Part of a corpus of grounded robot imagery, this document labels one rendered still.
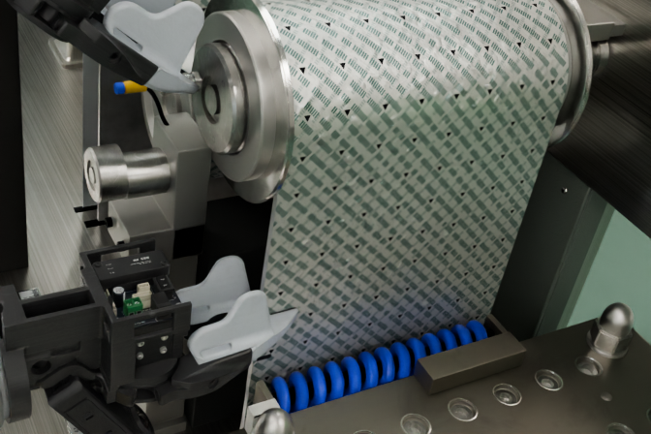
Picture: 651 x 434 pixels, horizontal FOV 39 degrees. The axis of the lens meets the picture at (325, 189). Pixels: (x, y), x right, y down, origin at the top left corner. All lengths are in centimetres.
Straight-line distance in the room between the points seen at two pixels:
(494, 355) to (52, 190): 58
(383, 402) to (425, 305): 9
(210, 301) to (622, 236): 234
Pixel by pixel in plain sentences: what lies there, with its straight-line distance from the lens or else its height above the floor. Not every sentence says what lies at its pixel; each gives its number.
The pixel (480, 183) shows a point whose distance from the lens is 71.
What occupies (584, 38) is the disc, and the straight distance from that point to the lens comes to 71.
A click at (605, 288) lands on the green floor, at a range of 270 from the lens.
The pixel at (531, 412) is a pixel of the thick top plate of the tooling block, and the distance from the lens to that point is 77.
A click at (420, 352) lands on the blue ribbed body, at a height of 104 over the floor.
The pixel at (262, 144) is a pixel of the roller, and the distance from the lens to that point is 58.
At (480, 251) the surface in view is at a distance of 77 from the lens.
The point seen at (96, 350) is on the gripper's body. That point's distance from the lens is 62.
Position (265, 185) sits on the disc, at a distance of 61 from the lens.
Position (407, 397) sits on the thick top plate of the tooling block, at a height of 103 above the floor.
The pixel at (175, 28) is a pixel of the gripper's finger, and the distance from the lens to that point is 58.
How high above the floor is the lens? 156
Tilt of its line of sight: 35 degrees down
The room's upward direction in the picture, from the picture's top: 10 degrees clockwise
